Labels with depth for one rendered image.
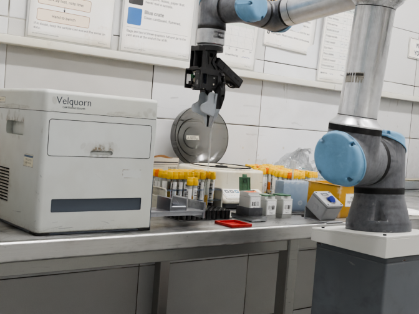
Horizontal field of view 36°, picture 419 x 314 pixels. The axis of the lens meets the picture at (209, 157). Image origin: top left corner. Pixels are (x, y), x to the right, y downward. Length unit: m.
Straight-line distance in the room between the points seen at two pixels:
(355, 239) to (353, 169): 0.17
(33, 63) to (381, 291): 1.20
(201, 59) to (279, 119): 0.98
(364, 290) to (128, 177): 0.58
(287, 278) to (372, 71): 0.67
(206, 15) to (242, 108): 0.85
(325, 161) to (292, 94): 1.30
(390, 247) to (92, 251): 0.63
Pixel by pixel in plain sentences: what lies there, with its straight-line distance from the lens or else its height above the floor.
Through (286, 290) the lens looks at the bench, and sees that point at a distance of 1.82.
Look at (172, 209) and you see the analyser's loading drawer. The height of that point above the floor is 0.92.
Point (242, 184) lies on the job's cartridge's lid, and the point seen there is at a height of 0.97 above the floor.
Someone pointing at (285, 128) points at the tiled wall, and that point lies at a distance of 2.67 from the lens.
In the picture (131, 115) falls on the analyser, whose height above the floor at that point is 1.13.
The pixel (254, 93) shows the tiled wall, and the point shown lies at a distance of 2.54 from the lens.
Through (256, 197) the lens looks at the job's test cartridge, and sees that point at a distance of 1.76.
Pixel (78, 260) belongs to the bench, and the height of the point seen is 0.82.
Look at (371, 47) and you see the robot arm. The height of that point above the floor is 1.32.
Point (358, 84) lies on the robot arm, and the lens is 1.40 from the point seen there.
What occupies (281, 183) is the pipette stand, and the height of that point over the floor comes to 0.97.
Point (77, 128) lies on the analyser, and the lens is 1.37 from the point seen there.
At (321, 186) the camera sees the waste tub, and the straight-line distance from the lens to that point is 2.02.
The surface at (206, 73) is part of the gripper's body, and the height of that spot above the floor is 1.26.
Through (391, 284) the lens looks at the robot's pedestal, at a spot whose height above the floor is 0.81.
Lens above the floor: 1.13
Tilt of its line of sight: 3 degrees down
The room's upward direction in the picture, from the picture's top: 4 degrees clockwise
